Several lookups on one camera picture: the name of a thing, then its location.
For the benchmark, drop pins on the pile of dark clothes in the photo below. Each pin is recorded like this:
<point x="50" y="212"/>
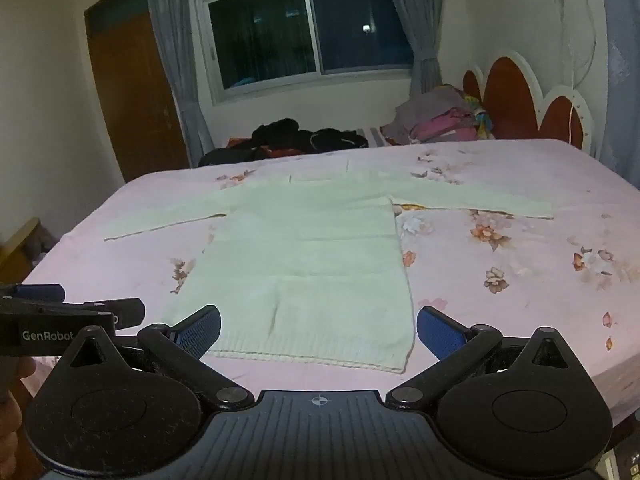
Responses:
<point x="295" y="137"/>

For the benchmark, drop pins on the bluish patterned cloth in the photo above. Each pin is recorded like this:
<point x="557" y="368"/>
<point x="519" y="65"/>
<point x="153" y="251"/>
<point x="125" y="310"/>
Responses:
<point x="622" y="60"/>

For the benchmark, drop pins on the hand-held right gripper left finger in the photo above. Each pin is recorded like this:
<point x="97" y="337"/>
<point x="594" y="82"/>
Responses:
<point x="197" y="332"/>

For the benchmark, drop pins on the red and white headboard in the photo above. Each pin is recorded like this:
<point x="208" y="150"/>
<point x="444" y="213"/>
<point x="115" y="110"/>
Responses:
<point x="510" y="100"/>

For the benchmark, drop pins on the white towel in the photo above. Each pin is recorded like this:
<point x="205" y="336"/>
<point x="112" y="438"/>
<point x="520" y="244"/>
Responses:
<point x="310" y="260"/>

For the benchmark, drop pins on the sliding glass window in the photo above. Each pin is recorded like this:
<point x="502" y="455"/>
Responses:
<point x="305" y="25"/>

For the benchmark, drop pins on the bed with pink floral sheet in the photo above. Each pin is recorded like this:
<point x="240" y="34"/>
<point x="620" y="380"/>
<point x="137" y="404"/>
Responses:
<point x="500" y="280"/>

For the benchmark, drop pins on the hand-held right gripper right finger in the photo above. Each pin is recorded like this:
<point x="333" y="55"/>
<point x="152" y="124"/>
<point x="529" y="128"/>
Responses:
<point x="440" y="332"/>

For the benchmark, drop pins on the grey curtain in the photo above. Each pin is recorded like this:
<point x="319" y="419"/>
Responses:
<point x="175" y="60"/>
<point x="422" y="25"/>

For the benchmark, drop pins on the wooden furniture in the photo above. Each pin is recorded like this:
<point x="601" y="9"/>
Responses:
<point x="20" y="245"/>

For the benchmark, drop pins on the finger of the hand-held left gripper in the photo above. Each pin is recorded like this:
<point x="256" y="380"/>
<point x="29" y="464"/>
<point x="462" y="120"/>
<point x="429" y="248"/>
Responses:
<point x="42" y="292"/>
<point x="122" y="310"/>

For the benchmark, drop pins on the brown wooden door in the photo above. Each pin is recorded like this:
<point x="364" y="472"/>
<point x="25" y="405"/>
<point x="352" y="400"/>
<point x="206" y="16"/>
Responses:
<point x="132" y="100"/>

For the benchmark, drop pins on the striped cloth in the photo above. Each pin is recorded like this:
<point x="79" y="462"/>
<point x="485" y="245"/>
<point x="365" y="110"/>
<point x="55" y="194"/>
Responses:
<point x="372" y="136"/>

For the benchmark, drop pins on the person's left hand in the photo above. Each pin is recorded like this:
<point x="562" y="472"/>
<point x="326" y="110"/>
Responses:
<point x="12" y="417"/>

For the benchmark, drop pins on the pile of folded clothes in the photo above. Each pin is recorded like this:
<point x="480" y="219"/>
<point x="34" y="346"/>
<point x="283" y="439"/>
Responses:
<point x="440" y="117"/>

